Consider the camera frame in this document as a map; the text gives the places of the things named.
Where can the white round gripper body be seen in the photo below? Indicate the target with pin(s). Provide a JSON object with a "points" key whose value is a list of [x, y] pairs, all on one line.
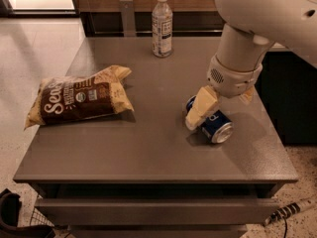
{"points": [[232, 79]]}

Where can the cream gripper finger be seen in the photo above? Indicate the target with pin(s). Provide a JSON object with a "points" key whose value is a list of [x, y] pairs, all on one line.
{"points": [[206, 103], [247, 96]]}

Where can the blue pepsi can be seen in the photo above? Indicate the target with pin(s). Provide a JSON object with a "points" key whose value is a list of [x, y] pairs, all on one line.
{"points": [[217, 128]]}

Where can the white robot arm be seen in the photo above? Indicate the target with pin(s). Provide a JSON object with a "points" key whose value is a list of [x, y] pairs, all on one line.
{"points": [[251, 28]]}

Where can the clear plastic water bottle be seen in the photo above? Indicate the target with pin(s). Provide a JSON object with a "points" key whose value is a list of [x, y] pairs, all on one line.
{"points": [[162, 29]]}

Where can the grey cabinet with drawers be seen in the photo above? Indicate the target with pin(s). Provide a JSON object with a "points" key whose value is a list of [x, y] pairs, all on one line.
{"points": [[143, 174]]}

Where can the brown and yellow chip bag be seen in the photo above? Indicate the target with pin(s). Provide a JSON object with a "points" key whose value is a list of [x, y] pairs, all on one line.
{"points": [[70, 98]]}

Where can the left metal bracket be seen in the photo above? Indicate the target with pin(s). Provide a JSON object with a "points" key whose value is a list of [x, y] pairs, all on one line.
{"points": [[128, 18]]}

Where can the wire mesh basket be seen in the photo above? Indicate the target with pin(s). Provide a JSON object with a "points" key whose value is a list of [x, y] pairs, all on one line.
{"points": [[37, 218]]}

